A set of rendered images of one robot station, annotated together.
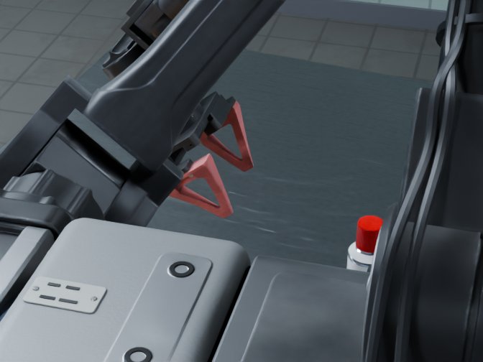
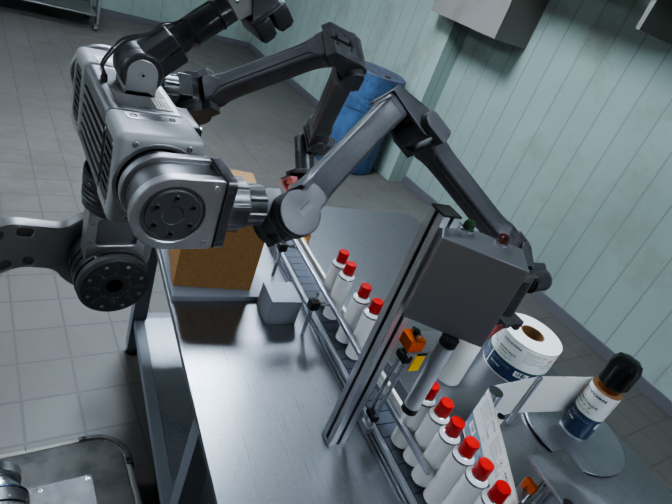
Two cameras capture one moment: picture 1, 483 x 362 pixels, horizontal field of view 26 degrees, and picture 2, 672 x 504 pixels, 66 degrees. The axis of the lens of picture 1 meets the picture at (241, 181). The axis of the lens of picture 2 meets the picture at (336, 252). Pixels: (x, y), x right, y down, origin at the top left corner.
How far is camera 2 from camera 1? 0.93 m
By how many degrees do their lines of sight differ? 29
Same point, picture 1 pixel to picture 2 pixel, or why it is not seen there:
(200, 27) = (237, 71)
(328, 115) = not seen: hidden behind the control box
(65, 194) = (172, 79)
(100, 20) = not seen: hidden behind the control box
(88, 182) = (185, 86)
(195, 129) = (299, 168)
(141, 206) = (197, 105)
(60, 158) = (184, 77)
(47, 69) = not seen: hidden behind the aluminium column
